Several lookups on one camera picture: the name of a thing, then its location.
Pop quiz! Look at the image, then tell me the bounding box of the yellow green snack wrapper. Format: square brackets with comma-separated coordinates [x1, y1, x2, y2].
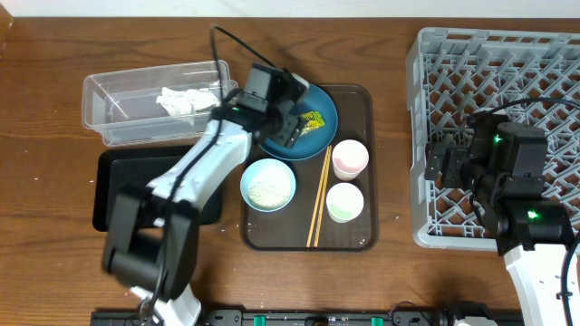
[298, 111, 325, 136]

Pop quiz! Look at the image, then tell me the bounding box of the dark blue round plate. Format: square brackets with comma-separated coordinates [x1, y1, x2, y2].
[261, 84, 338, 160]

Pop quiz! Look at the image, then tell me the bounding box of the wooden chopstick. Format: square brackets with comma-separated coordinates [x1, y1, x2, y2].
[314, 145, 332, 247]
[306, 145, 332, 248]

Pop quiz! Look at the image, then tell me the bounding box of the light blue bowl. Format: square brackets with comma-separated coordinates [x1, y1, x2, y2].
[240, 158, 296, 213]

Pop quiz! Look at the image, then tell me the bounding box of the white paper napkin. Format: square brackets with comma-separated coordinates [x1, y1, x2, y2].
[156, 87, 219, 117]

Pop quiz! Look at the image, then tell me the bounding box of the white cup pink inside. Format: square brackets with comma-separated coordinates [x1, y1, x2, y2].
[332, 139, 370, 181]

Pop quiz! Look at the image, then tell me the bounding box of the white cup green inside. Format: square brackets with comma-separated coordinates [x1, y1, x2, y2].
[325, 182, 364, 223]

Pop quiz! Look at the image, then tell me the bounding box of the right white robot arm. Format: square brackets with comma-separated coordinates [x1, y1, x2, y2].
[424, 112, 579, 325]

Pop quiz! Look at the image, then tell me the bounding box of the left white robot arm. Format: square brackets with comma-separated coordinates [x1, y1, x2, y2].
[101, 63, 310, 325]

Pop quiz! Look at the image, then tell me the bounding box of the clear plastic waste bin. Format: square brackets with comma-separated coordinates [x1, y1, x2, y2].
[82, 60, 238, 147]

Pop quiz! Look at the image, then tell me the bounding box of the grey dishwasher rack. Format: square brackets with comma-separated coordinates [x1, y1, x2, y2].
[406, 28, 579, 251]

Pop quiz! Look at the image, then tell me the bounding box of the brown plastic serving tray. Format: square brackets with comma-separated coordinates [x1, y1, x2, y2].
[240, 84, 378, 252]

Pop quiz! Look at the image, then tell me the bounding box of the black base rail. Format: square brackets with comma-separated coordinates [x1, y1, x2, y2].
[89, 310, 524, 326]

